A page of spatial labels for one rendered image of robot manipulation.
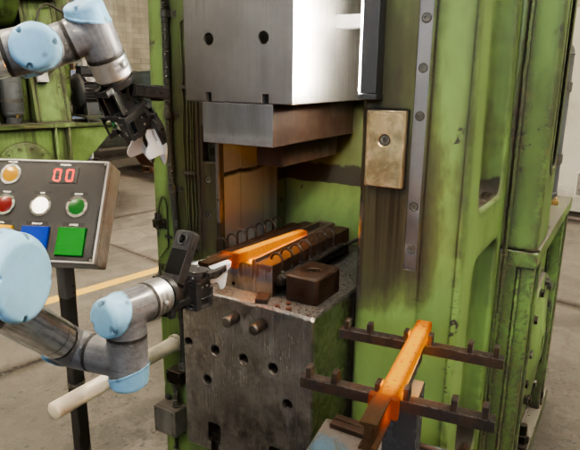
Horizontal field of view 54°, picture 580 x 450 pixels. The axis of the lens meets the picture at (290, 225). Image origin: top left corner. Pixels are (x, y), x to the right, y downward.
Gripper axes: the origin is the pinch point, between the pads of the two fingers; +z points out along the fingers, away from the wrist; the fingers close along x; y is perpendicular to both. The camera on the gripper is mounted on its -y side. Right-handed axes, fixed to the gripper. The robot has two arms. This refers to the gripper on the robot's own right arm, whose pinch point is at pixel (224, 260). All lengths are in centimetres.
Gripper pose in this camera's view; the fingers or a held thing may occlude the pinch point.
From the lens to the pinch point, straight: 130.6
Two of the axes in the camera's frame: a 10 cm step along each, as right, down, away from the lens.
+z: 5.2, -1.9, 8.3
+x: 8.6, 1.4, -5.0
